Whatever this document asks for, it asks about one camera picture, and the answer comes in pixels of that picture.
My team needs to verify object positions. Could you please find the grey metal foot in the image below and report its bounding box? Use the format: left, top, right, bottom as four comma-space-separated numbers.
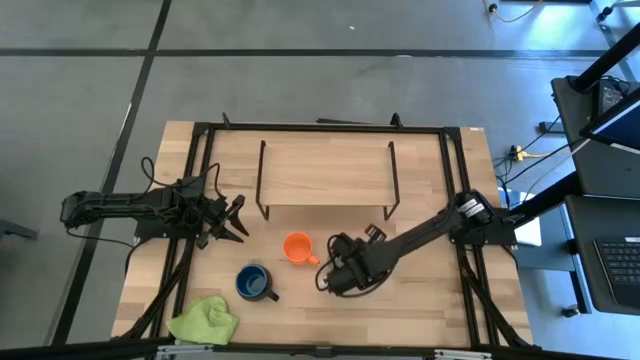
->
0, 217, 39, 241

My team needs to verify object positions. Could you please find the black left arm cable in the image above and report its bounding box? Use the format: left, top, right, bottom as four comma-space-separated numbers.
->
140, 156, 226, 201

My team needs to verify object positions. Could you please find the dark grey desk top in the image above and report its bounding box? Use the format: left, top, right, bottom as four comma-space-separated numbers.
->
551, 74, 640, 200
563, 193, 640, 317

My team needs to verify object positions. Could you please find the black keyboard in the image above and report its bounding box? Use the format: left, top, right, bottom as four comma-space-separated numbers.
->
593, 236, 640, 310

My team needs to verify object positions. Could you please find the black mug with blue inside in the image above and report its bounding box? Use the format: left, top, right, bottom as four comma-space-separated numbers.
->
234, 263, 280, 303

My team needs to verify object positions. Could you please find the wooden shelf with black frame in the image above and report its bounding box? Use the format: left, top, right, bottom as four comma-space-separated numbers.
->
255, 139, 401, 222

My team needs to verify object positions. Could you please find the green cloth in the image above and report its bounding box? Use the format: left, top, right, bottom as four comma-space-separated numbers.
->
166, 295, 240, 346

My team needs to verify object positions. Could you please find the monitor with blue screen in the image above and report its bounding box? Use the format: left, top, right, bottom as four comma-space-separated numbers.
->
579, 98, 640, 155

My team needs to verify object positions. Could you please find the orange plastic cup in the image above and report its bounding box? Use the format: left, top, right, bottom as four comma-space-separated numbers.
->
282, 231, 321, 266

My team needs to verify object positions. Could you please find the yellow floor cable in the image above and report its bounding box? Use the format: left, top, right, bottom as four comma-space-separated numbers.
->
481, 0, 545, 24

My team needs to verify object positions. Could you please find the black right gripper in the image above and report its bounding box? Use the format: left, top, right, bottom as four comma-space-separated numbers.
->
321, 231, 390, 298

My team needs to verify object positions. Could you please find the black metal table frame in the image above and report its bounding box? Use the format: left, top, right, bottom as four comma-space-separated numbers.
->
119, 112, 535, 351

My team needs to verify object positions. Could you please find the black stand pole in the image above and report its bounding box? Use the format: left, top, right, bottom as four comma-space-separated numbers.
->
569, 22, 640, 94
504, 172, 584, 226

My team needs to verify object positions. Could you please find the black crossbar with silver brackets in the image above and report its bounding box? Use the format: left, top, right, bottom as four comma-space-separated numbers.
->
0, 335, 640, 360

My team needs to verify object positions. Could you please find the black device box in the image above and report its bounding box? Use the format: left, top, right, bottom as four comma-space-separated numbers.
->
594, 78, 629, 109

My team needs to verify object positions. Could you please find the black floor cable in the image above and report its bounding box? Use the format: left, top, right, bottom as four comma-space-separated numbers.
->
499, 141, 587, 201

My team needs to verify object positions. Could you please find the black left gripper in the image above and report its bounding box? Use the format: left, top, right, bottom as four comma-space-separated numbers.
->
193, 193, 250, 250

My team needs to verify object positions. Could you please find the white box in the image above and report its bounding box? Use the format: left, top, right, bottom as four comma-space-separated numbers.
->
509, 192, 544, 249

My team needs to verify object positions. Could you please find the yellow extension cord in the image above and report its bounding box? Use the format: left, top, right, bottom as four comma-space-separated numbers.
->
509, 144, 559, 162

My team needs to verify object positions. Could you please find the grey metal stand leg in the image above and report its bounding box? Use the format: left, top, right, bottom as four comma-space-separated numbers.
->
589, 0, 640, 81

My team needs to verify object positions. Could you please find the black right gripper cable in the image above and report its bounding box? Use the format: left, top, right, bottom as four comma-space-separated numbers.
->
313, 233, 381, 299

